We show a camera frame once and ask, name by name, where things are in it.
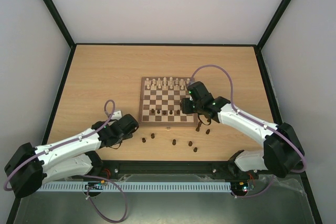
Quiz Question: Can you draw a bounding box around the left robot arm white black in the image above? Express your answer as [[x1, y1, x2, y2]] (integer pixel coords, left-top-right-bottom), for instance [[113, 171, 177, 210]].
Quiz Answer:
[[4, 114, 139, 198]]

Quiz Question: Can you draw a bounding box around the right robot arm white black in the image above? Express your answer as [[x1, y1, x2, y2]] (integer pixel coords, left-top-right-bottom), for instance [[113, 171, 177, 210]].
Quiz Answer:
[[181, 81, 304, 178]]

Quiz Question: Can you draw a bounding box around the tall dark piece by board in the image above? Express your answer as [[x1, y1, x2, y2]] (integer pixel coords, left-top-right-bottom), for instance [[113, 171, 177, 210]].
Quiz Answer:
[[195, 122, 203, 132]]

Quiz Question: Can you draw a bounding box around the white chess piece row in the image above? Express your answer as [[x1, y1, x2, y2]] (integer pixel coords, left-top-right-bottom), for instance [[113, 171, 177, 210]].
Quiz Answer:
[[141, 77, 194, 91]]

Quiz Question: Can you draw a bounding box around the wooden chess board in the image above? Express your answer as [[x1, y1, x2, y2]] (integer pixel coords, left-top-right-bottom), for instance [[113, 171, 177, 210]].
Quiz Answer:
[[139, 87, 198, 127]]

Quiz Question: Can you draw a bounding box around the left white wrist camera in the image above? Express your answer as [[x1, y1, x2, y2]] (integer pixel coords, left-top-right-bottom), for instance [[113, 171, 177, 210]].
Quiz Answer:
[[112, 110, 122, 118]]

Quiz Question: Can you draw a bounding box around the black aluminium frame rail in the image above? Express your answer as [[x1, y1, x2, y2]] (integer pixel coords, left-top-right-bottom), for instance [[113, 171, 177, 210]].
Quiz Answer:
[[26, 159, 305, 180]]

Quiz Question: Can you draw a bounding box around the grey slotted cable duct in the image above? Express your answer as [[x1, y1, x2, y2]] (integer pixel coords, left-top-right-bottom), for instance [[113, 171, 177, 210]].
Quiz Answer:
[[38, 182, 232, 193]]

